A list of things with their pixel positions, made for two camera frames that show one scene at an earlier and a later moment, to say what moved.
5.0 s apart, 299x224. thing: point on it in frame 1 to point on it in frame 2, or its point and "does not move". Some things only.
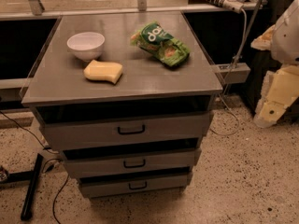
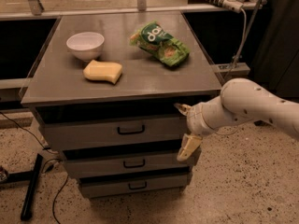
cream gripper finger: [280, 89] to [202, 118]
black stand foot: [31, 176] does not move
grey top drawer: [91, 126] does not move
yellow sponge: [104, 71] does not move
